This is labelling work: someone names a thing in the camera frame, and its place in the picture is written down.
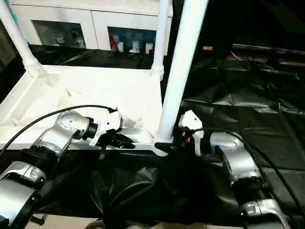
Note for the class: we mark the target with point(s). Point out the white plastic table top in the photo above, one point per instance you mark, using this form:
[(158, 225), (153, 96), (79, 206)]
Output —
[(83, 83)]

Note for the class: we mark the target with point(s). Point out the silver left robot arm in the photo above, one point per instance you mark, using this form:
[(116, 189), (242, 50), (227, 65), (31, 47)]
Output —
[(66, 124)]

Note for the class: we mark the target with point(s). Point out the black plastic mat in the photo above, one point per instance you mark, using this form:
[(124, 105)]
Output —
[(238, 107)]

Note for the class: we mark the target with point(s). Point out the dark rounded robot foot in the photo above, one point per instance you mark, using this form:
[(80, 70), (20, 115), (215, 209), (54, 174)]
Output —
[(95, 225)]

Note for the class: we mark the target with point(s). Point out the black metal workbench leg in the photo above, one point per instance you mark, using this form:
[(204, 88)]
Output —
[(38, 217)]

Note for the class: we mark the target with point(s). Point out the white cabinet with glass doors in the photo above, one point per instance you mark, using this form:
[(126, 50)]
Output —
[(95, 14)]

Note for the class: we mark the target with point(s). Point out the teal plastic stool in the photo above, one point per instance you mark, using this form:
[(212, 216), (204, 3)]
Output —
[(27, 41)]

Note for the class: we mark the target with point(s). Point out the grey curtain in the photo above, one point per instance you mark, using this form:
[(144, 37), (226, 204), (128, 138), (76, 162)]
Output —
[(7, 43)]

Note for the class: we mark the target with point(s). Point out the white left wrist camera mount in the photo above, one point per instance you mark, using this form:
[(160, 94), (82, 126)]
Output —
[(112, 121)]

